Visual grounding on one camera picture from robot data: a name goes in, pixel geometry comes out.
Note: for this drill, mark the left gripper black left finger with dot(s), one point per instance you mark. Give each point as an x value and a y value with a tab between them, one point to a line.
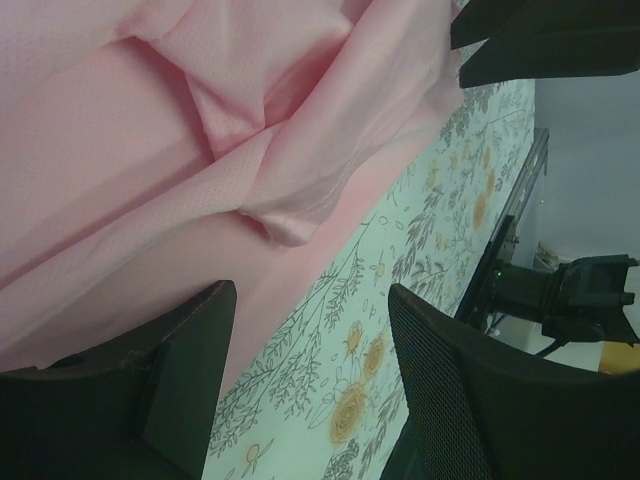
140	406

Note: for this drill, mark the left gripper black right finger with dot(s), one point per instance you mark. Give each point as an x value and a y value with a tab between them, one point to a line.
482	409

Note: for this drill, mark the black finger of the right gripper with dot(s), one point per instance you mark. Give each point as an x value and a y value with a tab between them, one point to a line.
480	20
551	55

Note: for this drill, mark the pink t-shirt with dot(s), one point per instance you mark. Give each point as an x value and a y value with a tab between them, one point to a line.
152	148

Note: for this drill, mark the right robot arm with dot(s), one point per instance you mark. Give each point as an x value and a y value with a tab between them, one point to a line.
584	300

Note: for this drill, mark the floral patterned table mat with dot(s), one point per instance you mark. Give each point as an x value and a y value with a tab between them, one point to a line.
324	398

